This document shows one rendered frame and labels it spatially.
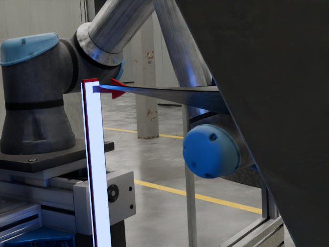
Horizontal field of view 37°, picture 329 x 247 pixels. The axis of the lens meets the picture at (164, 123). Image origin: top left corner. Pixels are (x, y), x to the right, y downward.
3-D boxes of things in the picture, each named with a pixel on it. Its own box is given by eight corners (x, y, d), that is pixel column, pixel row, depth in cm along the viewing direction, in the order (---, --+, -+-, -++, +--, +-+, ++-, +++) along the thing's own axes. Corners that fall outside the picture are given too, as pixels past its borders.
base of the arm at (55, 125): (-15, 151, 102) (-20, 103, 100) (42, 139, 114) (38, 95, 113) (34, 157, 93) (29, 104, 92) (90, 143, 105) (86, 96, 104)
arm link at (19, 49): (-8, 102, 102) (-15, 35, 100) (48, 95, 112) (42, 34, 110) (24, 104, 94) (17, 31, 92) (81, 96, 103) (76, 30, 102)
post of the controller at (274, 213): (274, 220, 105) (272, 127, 102) (261, 217, 106) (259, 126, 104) (280, 215, 107) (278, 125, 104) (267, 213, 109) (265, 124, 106)
